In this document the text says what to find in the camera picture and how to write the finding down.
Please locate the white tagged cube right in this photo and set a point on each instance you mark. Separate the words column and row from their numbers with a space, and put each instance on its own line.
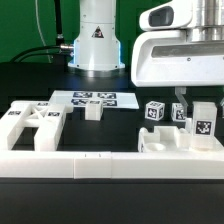
column 177, row 113

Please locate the white U-shaped fence frame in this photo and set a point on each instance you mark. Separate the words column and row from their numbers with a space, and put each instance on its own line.
column 24, row 162

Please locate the white chair back frame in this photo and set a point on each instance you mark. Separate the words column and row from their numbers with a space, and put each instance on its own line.
column 47, row 118

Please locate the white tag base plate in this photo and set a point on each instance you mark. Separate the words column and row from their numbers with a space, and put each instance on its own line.
column 109, row 99

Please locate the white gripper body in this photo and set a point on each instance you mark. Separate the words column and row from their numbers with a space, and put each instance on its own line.
column 182, row 44

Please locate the white tagged cube left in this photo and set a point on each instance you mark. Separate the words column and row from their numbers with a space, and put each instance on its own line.
column 154, row 110

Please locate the white tagged cube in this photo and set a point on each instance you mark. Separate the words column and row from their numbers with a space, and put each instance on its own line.
column 177, row 113
column 154, row 110

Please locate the white chair seat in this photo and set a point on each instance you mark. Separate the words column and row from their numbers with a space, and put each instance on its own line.
column 171, row 138

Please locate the black vertical pole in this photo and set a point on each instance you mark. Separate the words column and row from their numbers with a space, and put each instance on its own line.
column 58, row 22

